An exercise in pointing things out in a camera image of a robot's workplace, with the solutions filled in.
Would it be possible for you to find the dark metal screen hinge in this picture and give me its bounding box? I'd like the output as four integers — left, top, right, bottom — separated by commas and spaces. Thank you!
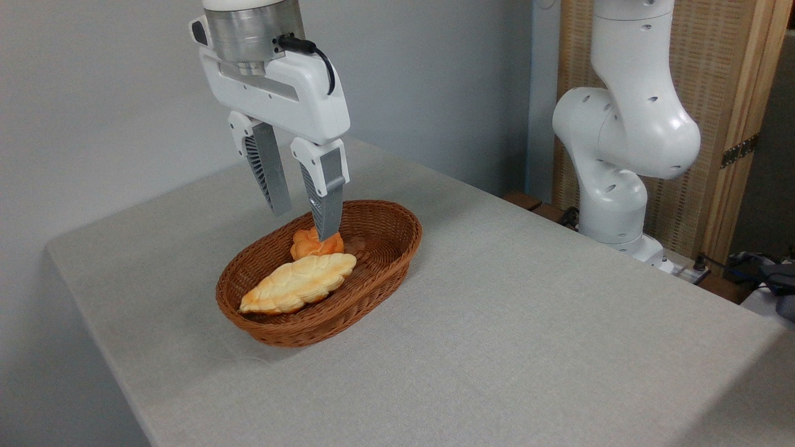
720, 133, 760, 169

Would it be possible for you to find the brown wicker basket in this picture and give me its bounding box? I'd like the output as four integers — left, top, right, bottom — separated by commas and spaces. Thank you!
216, 199, 423, 347

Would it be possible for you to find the pale braided bread loaf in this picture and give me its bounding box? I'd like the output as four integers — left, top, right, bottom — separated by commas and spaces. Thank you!
239, 253, 358, 315

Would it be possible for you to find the small orange bread roll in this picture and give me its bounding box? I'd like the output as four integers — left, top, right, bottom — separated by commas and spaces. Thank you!
290, 227, 345, 260

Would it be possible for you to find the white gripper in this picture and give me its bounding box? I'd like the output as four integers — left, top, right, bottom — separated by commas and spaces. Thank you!
198, 46, 351, 242

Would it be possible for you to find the dark bundle of cables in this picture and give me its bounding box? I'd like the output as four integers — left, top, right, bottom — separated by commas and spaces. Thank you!
694, 248, 795, 322

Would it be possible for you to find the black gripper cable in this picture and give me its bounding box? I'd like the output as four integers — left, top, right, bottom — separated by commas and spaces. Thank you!
276, 34, 337, 96

